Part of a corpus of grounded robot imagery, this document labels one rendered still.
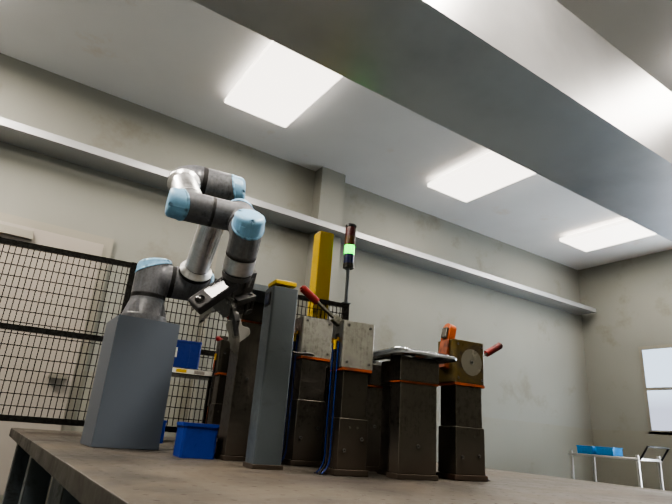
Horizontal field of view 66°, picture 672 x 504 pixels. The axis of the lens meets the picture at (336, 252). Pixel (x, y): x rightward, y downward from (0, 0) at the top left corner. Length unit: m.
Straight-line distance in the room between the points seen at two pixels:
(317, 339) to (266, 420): 0.34
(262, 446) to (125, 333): 0.69
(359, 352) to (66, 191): 3.75
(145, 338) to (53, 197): 3.03
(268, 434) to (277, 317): 0.28
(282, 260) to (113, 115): 2.02
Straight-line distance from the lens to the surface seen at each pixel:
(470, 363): 1.50
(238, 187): 1.67
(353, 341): 1.30
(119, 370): 1.79
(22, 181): 4.74
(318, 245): 3.26
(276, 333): 1.33
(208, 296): 1.26
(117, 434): 1.79
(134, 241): 4.72
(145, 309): 1.85
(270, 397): 1.31
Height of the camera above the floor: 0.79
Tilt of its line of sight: 19 degrees up
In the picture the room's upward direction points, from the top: 4 degrees clockwise
